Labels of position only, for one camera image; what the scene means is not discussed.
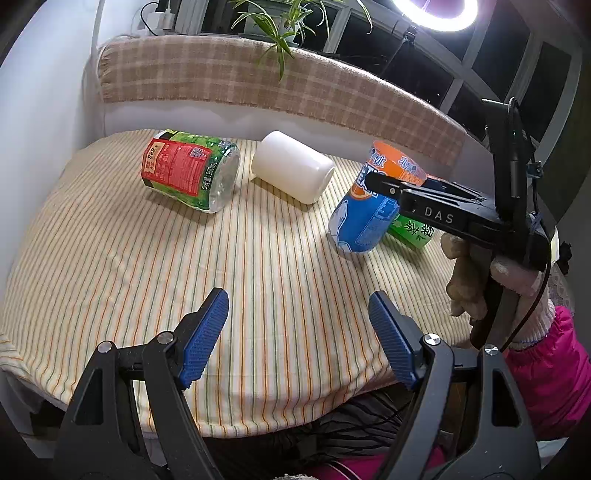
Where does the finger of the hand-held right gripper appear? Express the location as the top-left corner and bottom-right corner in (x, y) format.
(422, 176), (486, 200)
(368, 171), (403, 198)

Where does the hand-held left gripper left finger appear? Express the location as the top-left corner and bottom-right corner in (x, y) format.
(53, 287), (230, 480)

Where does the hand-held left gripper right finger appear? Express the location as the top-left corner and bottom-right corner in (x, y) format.
(368, 291), (543, 480)

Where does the blue and orange cup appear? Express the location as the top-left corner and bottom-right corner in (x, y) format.
(328, 141), (428, 256)

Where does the person's right forearm pink sleeve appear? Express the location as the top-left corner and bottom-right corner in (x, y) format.
(502, 305), (591, 440)

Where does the white cup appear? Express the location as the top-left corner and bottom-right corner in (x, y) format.
(250, 130), (336, 205)

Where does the clear cup red green label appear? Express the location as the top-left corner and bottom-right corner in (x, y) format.
(141, 130), (241, 214)

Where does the person's right hand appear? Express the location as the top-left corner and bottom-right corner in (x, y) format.
(440, 232), (556, 348)

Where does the striped tablecloth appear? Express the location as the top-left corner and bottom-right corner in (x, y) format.
(0, 128), (478, 438)

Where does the person's pink trouser leg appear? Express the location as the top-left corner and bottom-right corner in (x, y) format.
(307, 452), (446, 480)

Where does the green spider plant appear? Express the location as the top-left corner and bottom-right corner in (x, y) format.
(228, 0), (376, 85)

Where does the plaid blanket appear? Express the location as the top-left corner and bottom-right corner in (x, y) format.
(96, 34), (468, 168)

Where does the white power adapter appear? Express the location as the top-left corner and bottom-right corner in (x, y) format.
(137, 0), (180, 36)

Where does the bundle of black cables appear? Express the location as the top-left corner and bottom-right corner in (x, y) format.
(293, 394), (409, 462)

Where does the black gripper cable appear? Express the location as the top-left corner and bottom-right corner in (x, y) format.
(503, 231), (555, 352)

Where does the ring light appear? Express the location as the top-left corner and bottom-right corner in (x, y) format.
(392, 0), (479, 33)

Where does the white cable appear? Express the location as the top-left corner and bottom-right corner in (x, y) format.
(90, 0), (110, 61)

